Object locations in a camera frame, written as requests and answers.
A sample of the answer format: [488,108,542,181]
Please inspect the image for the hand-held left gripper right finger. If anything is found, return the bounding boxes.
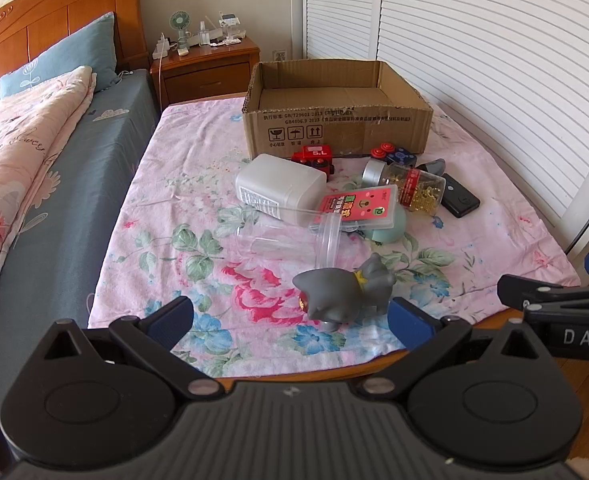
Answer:
[357,296,550,403]

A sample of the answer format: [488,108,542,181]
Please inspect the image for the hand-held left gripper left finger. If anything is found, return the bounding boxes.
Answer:
[42,296,221,403]

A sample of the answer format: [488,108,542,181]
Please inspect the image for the grey cat toy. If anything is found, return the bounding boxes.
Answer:
[293,252,396,332]

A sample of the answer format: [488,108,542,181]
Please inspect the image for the green round toy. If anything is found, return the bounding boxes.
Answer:
[362,205,408,245]

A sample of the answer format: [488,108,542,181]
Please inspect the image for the black case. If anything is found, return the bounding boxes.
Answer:
[439,173,481,219]

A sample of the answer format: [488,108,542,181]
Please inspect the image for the pink card case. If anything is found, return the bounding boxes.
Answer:
[315,185,399,233]

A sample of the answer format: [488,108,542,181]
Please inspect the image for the clear plastic jar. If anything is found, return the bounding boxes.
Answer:
[237,215,343,271]

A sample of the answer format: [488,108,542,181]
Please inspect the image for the white plastic jar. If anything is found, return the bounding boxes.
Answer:
[234,154,328,226]

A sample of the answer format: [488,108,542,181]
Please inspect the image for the brown cardboard box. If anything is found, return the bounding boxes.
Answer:
[241,59,434,158]

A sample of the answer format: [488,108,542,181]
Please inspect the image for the capsule bottle with silver lid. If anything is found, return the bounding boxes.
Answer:
[362,158,447,216]

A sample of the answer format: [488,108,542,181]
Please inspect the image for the dark grey shark toy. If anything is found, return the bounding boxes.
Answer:
[417,158,448,177]

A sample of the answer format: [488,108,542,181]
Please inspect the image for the blue toy train red wheels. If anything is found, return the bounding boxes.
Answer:
[371,141,420,168]

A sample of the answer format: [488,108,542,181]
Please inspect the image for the blue bed sheet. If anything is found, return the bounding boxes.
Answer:
[0,67,162,461]

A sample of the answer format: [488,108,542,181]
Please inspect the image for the wide white louvred door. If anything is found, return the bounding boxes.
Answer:
[377,0,589,228]

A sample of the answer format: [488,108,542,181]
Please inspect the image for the pink quilt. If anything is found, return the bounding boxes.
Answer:
[0,66,98,361]

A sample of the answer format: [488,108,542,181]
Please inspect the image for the wooden nightstand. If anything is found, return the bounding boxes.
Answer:
[149,35,261,111]

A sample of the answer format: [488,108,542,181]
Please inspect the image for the blue pillow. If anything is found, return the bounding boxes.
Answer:
[0,12,120,101]

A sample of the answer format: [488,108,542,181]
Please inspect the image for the small green desk fan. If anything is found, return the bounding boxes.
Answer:
[169,10,192,53]

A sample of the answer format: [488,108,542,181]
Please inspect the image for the white phone stand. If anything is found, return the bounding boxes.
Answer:
[218,10,248,46]

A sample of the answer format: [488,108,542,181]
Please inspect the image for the wooden headboard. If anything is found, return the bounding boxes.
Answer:
[0,0,150,106]

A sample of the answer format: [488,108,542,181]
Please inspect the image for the narrow white louvred door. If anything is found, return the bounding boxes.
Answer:
[302,0,383,63]

